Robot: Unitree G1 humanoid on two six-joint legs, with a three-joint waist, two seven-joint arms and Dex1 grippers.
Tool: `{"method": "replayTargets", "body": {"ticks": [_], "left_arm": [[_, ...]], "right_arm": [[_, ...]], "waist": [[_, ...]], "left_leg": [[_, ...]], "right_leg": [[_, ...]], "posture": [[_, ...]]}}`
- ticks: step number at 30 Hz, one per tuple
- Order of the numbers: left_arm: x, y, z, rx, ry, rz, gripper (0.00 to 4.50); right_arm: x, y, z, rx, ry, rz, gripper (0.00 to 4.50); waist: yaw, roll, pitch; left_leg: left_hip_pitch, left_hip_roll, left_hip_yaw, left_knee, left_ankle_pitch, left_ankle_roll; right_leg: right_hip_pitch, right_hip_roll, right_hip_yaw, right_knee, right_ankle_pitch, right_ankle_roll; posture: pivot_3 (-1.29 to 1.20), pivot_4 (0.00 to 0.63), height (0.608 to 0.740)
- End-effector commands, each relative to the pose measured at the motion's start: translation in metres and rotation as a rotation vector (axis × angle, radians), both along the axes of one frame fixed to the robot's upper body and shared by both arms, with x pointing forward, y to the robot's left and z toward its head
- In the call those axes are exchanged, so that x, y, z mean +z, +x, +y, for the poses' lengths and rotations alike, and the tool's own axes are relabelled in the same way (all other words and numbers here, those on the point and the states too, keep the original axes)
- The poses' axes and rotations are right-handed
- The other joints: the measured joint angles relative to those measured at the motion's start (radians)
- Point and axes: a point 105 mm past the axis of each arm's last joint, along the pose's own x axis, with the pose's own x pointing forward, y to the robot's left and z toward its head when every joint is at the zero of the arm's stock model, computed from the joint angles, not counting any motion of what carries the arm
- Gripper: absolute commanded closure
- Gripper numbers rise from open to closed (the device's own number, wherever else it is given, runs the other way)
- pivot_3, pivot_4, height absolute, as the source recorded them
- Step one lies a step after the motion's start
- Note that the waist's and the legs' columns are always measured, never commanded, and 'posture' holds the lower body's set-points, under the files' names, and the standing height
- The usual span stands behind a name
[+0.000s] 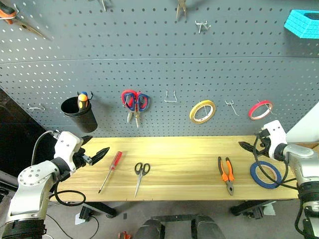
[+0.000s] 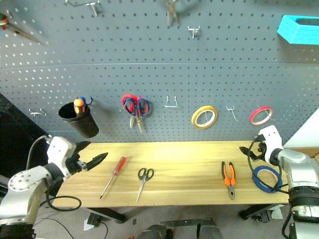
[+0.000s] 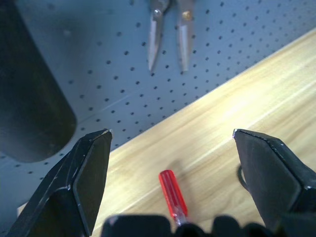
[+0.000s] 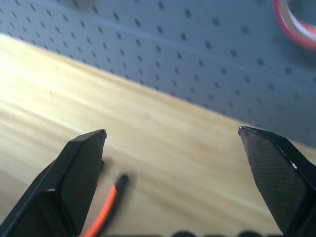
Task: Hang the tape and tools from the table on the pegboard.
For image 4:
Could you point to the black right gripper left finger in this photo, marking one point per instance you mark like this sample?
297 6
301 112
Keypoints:
61 187

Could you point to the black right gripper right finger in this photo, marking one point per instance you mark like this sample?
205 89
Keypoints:
279 177

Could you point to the grey perforated pegboard panel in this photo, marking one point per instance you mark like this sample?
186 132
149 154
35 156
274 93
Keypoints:
172 49

